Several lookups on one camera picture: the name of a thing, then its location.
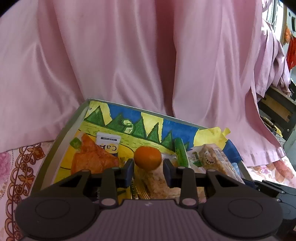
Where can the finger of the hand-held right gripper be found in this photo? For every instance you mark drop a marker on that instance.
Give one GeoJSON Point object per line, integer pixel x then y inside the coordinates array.
{"type": "Point", "coordinates": [270, 188]}

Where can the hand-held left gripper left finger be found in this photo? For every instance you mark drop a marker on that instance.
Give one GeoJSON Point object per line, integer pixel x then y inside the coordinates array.
{"type": "Point", "coordinates": [128, 173]}

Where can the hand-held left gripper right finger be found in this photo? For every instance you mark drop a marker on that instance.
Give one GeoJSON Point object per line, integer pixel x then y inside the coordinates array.
{"type": "Point", "coordinates": [167, 173]}

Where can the clear crumb snack packet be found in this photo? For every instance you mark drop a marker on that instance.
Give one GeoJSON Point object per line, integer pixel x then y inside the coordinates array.
{"type": "Point", "coordinates": [157, 183]}

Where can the small orange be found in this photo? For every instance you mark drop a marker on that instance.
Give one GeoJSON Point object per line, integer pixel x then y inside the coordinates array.
{"type": "Point", "coordinates": [148, 158]}

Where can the green snack stick packet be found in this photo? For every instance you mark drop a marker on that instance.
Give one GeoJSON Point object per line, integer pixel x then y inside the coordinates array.
{"type": "Point", "coordinates": [180, 151]}

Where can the dark blue long packet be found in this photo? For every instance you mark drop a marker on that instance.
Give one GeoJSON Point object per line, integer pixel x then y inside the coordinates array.
{"type": "Point", "coordinates": [108, 143]}

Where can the orange chicken snack packet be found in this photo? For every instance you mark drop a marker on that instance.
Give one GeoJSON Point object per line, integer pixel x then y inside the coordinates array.
{"type": "Point", "coordinates": [92, 157]}

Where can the clear biscuit packet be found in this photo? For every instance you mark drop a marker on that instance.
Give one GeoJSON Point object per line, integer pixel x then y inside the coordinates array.
{"type": "Point", "coordinates": [217, 160]}

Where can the grey cardboard box tray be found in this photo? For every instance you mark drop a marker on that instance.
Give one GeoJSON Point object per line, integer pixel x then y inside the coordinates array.
{"type": "Point", "coordinates": [62, 148]}

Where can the painted paper sheet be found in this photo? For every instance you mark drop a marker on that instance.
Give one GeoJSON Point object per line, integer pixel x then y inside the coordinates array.
{"type": "Point", "coordinates": [129, 134]}

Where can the wooden black cabinet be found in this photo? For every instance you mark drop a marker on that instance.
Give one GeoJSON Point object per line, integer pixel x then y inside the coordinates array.
{"type": "Point", "coordinates": [277, 109]}

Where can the large pink curtain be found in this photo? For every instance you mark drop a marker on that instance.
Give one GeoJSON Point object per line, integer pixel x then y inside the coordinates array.
{"type": "Point", "coordinates": [138, 58]}

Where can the small pink curtain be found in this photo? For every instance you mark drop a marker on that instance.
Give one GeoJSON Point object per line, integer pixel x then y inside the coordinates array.
{"type": "Point", "coordinates": [274, 58]}

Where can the red hanging decoration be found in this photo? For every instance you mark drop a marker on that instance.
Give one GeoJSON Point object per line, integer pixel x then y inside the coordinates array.
{"type": "Point", "coordinates": [291, 51]}

